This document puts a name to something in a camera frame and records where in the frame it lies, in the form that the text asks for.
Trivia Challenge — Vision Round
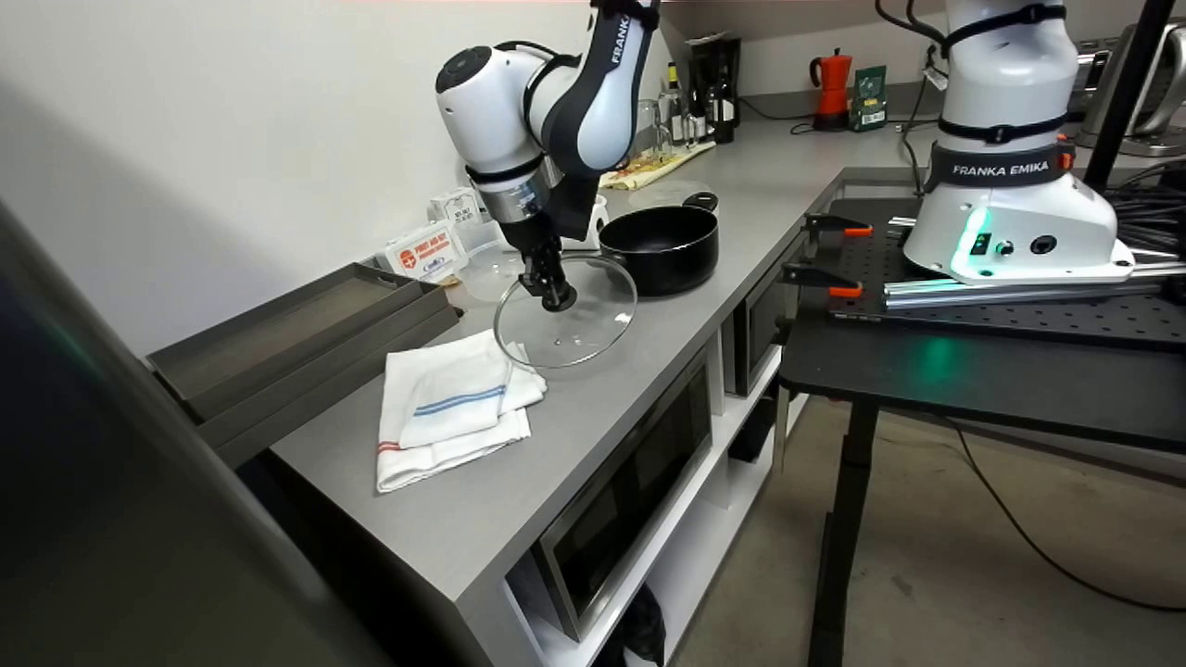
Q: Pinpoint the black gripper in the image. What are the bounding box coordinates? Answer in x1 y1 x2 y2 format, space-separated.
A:
498 213 581 317

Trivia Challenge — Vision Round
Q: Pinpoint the glass lid with black knob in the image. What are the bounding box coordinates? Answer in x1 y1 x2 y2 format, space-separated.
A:
488 253 640 374

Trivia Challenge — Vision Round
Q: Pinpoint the grey counter cabinet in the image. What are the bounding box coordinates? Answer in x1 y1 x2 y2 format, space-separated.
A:
236 115 943 667

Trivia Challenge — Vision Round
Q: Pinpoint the red moka pot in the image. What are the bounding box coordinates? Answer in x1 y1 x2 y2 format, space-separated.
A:
808 49 861 130

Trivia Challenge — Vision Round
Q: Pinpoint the small clear plastic bowl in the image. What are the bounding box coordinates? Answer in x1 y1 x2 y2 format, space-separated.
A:
455 238 532 311

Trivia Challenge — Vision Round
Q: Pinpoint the red white snack bag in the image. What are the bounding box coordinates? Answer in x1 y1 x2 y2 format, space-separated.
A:
377 224 466 285

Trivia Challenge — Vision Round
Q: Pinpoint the white dish towel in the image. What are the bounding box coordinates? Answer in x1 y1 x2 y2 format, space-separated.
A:
371 332 548 497

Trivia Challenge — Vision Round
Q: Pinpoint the wooden board with yellow items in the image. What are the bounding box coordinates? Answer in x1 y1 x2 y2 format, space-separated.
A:
603 136 718 197

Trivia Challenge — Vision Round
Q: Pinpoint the small black cabinet appliance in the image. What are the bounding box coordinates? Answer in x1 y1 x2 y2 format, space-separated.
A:
726 275 799 401

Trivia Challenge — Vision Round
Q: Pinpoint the black microwave oven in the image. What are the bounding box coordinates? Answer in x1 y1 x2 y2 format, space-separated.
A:
532 355 718 640

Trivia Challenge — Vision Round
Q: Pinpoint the green box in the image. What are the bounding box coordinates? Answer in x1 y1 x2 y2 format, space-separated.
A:
847 64 892 134

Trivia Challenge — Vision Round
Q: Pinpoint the black breadboard robot table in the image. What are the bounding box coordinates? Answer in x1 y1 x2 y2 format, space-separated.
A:
776 164 1186 667

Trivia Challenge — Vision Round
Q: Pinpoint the black stand pole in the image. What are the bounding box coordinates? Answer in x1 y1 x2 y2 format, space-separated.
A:
1082 0 1181 197

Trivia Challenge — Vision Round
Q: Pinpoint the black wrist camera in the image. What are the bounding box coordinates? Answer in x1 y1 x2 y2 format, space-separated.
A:
548 170 607 245

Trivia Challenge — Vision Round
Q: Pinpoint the black pot with handles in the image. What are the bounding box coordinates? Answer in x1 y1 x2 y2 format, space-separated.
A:
597 188 723 302

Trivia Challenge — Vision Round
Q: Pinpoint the black clamp with orange handle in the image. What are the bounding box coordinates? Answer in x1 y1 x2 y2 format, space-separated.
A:
781 265 868 307
803 213 881 245

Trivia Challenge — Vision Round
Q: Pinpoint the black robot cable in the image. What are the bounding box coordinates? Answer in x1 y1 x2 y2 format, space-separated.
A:
868 0 959 69

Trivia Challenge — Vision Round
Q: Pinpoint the black floor cable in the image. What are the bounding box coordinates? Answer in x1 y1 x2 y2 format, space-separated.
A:
943 418 1186 617

